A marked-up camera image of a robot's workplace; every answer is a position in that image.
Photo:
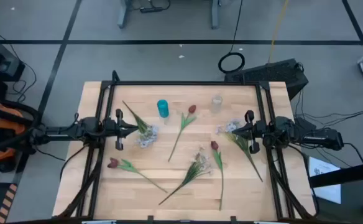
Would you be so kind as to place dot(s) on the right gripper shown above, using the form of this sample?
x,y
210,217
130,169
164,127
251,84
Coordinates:
x,y
256,132

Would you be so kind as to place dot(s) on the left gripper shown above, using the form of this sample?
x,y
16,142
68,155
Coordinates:
x,y
119,127

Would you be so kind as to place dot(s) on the red artificial tulip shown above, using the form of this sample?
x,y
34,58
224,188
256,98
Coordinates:
x,y
214,145
192,109

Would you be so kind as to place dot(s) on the teal glass vase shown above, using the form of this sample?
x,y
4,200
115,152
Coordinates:
x,y
163,108

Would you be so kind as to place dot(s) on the green stem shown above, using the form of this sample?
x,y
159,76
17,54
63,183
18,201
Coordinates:
x,y
113,162

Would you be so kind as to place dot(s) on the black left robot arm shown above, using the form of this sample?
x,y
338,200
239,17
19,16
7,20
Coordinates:
x,y
63,132

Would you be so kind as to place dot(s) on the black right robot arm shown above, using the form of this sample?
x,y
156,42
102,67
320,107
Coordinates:
x,y
318,138

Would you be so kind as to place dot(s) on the clear glass vase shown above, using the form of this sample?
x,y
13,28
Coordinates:
x,y
216,104

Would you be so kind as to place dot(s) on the black power adapter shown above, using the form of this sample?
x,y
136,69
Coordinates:
x,y
302,122

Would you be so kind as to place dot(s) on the white paper sheet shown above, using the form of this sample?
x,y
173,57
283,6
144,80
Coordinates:
x,y
318,166

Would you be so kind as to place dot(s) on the grey desk leg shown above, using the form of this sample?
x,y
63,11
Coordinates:
x,y
123,15
215,15

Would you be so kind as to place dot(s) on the black metal beam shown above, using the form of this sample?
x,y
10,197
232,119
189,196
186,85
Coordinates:
x,y
349,174

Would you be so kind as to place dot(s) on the black power strip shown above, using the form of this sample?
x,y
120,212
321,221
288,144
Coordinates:
x,y
150,10

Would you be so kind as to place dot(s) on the orange and black vacuum cleaner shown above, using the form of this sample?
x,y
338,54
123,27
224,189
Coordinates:
x,y
4,124

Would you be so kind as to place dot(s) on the black metal table frame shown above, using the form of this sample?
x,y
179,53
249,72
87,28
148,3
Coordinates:
x,y
181,83

